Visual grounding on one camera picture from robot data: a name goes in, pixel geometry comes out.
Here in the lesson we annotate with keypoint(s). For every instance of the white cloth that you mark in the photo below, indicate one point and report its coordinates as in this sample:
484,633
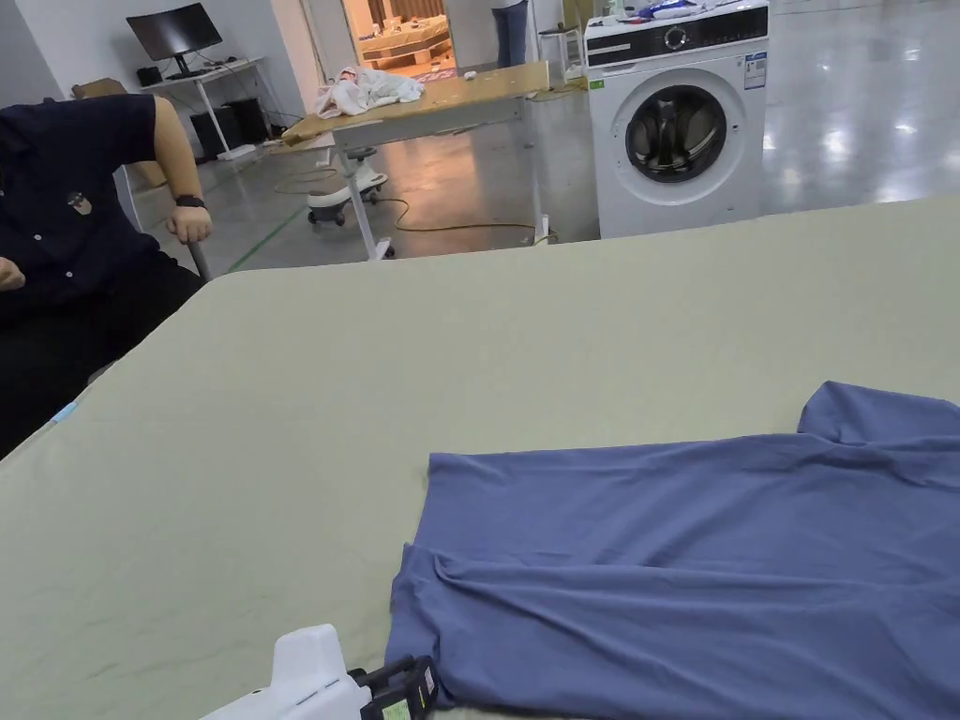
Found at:
367,90

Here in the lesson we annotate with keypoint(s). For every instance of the white desk with monitor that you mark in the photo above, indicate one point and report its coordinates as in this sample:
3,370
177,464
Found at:
202,71

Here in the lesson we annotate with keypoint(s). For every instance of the bed with pale green sheet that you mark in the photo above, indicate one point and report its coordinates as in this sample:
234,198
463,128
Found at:
300,420

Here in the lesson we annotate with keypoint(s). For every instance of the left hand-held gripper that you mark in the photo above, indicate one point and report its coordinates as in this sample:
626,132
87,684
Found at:
304,675

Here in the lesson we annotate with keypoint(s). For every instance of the black computer tower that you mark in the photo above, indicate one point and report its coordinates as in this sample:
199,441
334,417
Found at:
229,127

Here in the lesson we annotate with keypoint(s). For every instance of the blue shirt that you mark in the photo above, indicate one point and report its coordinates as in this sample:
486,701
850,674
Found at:
675,570

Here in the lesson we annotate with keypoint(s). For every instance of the white washing machine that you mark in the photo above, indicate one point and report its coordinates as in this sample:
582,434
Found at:
675,142

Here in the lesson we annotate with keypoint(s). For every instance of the cardboard carton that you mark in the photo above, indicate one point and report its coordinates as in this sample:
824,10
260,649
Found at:
97,88

